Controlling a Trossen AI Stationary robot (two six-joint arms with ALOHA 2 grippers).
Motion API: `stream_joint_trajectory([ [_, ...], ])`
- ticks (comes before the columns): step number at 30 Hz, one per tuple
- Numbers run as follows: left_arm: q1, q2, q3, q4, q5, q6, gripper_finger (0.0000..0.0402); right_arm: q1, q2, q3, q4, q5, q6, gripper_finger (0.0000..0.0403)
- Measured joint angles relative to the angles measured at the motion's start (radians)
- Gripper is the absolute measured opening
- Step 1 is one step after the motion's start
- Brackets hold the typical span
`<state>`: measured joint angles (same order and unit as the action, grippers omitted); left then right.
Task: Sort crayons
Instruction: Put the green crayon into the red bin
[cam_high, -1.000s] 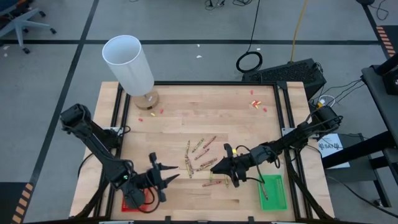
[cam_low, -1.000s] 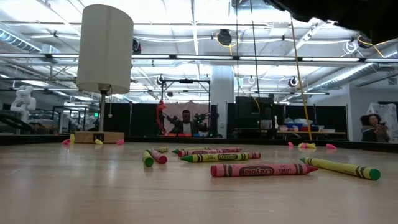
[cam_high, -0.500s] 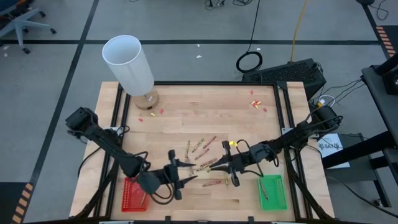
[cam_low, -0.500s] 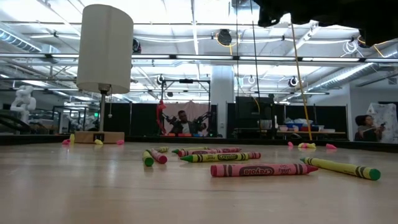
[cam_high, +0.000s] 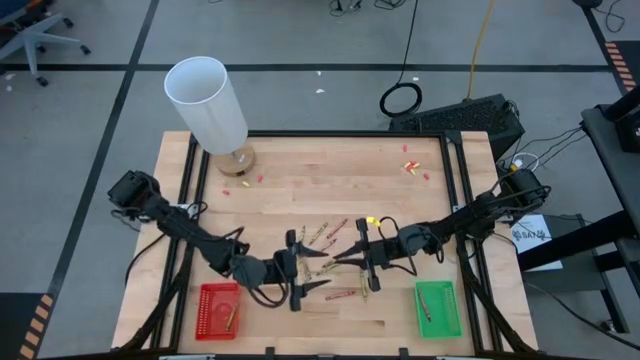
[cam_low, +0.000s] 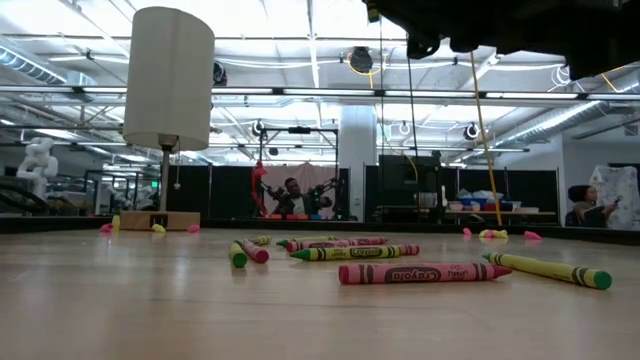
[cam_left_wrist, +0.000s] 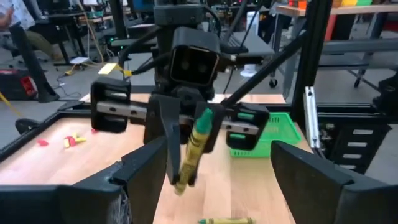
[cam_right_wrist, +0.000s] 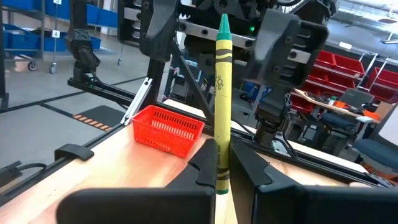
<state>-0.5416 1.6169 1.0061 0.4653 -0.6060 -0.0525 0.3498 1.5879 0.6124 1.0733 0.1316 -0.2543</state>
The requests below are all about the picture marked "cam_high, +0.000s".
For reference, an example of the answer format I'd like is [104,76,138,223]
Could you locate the black aluminium table frame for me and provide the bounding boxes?
[112,128,541,360]

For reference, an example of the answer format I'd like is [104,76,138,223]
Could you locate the black neighbouring workstation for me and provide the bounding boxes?
[517,84,640,335]

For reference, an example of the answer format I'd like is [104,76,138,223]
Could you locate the red plastic basket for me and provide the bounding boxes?
[194,281,243,342]

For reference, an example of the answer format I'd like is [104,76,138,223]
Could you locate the black tagged gripper cable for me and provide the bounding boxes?
[375,214,401,237]

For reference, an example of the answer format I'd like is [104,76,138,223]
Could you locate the yellow hanging cable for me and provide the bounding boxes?
[466,0,497,101]

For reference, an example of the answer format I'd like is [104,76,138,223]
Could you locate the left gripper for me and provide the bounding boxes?
[264,228,333,313]

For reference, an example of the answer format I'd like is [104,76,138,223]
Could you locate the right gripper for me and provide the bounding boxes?
[332,217,402,293]

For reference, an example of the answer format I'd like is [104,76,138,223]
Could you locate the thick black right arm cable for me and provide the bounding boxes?
[387,239,419,278]

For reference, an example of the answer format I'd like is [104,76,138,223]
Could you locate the black floor cables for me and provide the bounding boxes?
[328,0,401,16]

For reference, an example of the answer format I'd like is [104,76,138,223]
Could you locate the white cord yellow plug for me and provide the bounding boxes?
[508,151,542,175]

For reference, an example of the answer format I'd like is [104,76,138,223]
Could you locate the white printed paper sheet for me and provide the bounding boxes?
[509,214,564,272]

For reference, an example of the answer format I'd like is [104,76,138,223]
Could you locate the white shade table lamp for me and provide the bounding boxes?
[163,55,258,178]

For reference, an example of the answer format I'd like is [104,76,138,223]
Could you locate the green plastic basket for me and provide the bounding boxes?
[413,279,464,341]

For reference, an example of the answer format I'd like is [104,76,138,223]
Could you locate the black coiled hanging cable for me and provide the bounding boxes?
[378,0,424,119]

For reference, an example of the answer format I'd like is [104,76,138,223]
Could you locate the blue office chair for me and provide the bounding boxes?
[0,0,92,87]

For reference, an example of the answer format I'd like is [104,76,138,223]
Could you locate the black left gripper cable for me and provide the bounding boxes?
[247,249,293,309]

